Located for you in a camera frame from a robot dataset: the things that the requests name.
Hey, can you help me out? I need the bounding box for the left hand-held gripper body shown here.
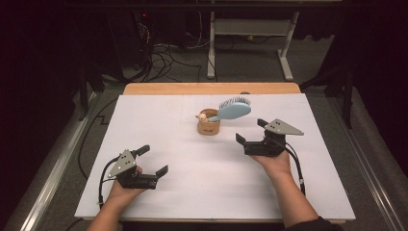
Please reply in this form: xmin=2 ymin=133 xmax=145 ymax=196
xmin=107 ymin=149 xmax=161 ymax=191

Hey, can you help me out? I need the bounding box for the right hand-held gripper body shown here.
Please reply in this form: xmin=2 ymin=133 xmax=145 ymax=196
xmin=242 ymin=117 xmax=305 ymax=159

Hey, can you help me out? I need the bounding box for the light blue hairbrush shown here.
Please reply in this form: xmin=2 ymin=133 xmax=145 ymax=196
xmin=207 ymin=96 xmax=253 ymax=123

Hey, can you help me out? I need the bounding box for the tan pot with bear figurine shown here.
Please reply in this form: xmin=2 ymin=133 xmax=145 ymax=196
xmin=195 ymin=108 xmax=222 ymax=137

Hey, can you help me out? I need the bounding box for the person's left hand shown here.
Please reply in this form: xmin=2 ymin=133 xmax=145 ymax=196
xmin=105 ymin=165 xmax=149 ymax=210

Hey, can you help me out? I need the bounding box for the person's right hand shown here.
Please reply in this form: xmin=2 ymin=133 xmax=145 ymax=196
xmin=249 ymin=149 xmax=293 ymax=181

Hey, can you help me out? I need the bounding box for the white table cover sheet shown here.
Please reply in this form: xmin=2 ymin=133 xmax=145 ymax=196
xmin=74 ymin=93 xmax=356 ymax=221

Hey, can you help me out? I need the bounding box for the black stand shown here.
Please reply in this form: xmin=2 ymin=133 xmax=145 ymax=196
xmin=300 ymin=62 xmax=356 ymax=130
xmin=76 ymin=62 xmax=106 ymax=122

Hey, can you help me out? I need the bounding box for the black computer tower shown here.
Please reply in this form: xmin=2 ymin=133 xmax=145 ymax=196
xmin=107 ymin=9 xmax=152 ymax=72

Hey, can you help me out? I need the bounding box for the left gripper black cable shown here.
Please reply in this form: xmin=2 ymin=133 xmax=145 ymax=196
xmin=96 ymin=156 xmax=122 ymax=207

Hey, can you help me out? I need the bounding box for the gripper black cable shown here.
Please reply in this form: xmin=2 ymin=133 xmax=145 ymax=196
xmin=282 ymin=141 xmax=307 ymax=197
xmin=96 ymin=156 xmax=122 ymax=207

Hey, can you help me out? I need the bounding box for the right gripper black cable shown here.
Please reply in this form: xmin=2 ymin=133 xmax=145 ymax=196
xmin=282 ymin=141 xmax=307 ymax=197

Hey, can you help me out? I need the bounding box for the black floor cable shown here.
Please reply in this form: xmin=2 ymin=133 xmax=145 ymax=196
xmin=77 ymin=97 xmax=120 ymax=181

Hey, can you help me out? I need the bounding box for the metal floor rail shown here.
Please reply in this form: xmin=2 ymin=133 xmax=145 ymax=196
xmin=17 ymin=90 xmax=99 ymax=231
xmin=325 ymin=94 xmax=408 ymax=231

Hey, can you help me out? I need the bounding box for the tangle of floor cables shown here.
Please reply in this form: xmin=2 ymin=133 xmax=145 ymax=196
xmin=136 ymin=13 xmax=210 ymax=83

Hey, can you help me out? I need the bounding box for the white metal frame desk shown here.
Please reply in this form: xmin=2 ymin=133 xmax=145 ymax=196
xmin=206 ymin=11 xmax=301 ymax=82

